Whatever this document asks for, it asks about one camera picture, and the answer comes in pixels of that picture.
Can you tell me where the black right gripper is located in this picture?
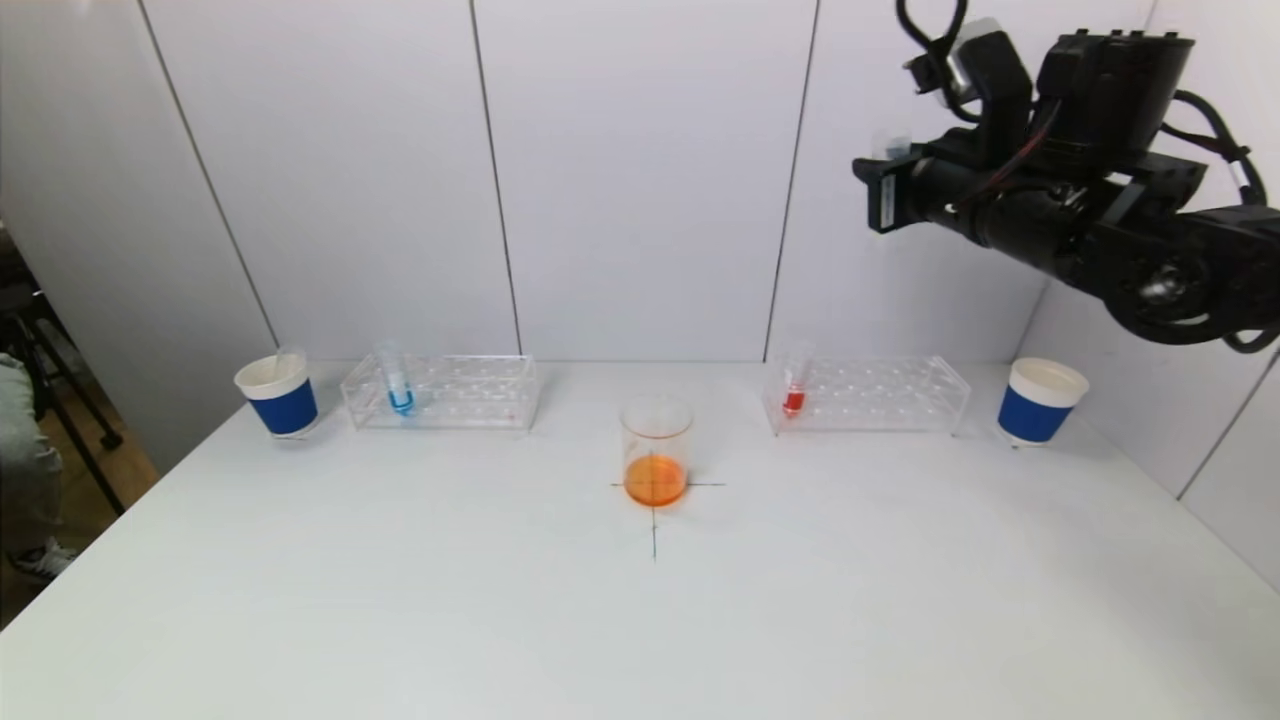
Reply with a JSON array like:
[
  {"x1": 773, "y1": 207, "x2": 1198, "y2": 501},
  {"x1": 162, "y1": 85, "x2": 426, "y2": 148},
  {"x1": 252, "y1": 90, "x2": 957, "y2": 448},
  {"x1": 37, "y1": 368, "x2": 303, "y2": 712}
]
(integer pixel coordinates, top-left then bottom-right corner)
[{"x1": 851, "y1": 143, "x2": 991, "y2": 248}]

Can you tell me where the clear acrylic test tube rack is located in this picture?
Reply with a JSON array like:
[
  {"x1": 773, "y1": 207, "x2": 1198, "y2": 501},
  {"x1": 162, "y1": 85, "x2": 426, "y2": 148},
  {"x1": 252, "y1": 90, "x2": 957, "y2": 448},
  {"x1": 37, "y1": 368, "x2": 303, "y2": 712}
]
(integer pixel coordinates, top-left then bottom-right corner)
[
  {"x1": 760, "y1": 355, "x2": 971, "y2": 438},
  {"x1": 340, "y1": 354, "x2": 541, "y2": 433}
]

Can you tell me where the test tube with red liquid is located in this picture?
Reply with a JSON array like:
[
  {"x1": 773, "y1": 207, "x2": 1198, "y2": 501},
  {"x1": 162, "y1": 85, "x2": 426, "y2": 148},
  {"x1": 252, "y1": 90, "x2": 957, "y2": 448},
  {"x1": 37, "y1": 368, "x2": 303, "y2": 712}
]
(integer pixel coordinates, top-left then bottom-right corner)
[{"x1": 780, "y1": 340, "x2": 816, "y2": 420}]

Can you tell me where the clear glass beaker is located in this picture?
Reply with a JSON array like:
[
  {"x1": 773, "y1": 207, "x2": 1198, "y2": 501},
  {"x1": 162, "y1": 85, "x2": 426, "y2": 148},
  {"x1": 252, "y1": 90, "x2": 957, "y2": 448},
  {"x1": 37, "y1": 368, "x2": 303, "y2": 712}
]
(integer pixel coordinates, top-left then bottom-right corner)
[{"x1": 619, "y1": 395, "x2": 694, "y2": 508}]

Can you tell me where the test tube with blue liquid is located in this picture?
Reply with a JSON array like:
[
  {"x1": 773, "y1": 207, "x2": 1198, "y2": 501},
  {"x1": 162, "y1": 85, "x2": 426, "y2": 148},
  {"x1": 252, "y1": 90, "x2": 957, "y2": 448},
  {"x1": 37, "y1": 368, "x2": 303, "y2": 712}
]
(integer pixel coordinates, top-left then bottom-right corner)
[{"x1": 375, "y1": 340, "x2": 417, "y2": 419}]

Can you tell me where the white paper cup blue band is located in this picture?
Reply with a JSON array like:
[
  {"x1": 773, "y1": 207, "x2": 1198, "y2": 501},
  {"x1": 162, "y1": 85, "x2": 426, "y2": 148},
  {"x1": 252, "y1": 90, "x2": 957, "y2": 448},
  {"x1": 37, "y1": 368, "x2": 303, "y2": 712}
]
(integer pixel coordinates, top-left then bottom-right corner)
[
  {"x1": 233, "y1": 352, "x2": 319, "y2": 441},
  {"x1": 996, "y1": 358, "x2": 1090, "y2": 448}
]

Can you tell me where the black metal stand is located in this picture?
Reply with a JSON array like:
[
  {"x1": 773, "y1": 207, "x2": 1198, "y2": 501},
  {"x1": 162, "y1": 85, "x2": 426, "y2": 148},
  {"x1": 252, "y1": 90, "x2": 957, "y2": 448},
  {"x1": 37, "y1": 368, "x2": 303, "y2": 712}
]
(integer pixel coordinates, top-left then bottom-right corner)
[{"x1": 0, "y1": 225, "x2": 128, "y2": 519}]

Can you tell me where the black and white shoe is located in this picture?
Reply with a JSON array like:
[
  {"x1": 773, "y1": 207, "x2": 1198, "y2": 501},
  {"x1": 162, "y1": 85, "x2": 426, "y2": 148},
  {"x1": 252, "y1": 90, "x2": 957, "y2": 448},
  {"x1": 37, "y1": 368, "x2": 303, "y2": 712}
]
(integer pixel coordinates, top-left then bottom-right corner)
[{"x1": 10, "y1": 541, "x2": 79, "y2": 584}]

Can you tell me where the looped black camera cable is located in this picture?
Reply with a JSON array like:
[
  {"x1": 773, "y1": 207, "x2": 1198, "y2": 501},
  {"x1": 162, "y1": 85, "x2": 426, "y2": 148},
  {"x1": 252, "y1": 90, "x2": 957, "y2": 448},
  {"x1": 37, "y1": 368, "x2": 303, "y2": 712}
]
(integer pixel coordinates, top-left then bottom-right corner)
[{"x1": 894, "y1": 0, "x2": 971, "y2": 98}]

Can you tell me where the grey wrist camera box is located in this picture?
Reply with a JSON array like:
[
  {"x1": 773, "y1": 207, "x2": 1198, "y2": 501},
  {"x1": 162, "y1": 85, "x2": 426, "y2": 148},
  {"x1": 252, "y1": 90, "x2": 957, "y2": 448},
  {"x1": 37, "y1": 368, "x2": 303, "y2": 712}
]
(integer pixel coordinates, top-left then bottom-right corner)
[{"x1": 945, "y1": 17, "x2": 1034, "y2": 141}]

